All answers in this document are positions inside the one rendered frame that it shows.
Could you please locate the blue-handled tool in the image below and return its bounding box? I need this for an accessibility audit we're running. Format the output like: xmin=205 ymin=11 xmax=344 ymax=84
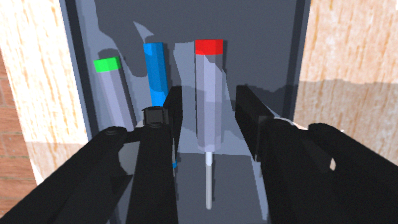
xmin=143 ymin=42 xmax=169 ymax=106

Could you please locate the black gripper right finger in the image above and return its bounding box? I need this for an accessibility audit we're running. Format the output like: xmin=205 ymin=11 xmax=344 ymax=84
xmin=235 ymin=85 xmax=398 ymax=224

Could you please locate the grey screwdriver with green band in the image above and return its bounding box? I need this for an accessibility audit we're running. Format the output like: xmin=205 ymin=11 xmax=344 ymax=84
xmin=94 ymin=57 xmax=136 ymax=132

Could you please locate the hex screwdriver with red band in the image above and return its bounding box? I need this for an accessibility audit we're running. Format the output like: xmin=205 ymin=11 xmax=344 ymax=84
xmin=196 ymin=39 xmax=223 ymax=209

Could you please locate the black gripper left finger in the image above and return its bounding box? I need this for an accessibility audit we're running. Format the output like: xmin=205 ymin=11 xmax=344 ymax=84
xmin=0 ymin=86 xmax=183 ymax=224

